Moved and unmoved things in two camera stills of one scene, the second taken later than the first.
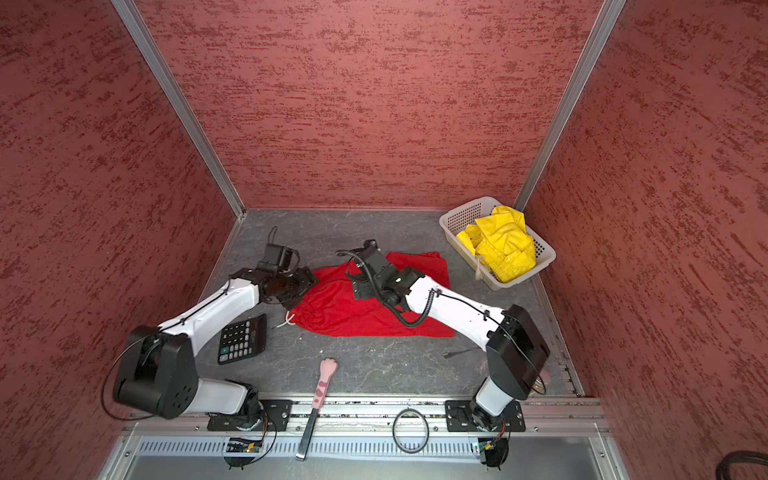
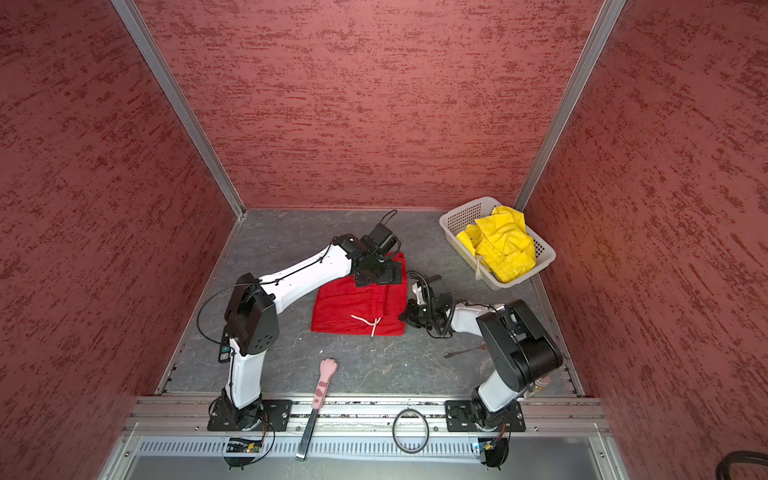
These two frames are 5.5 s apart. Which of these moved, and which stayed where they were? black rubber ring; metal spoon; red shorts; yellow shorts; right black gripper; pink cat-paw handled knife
Moved: right black gripper; red shorts
Stayed: metal spoon; yellow shorts; black rubber ring; pink cat-paw handled knife
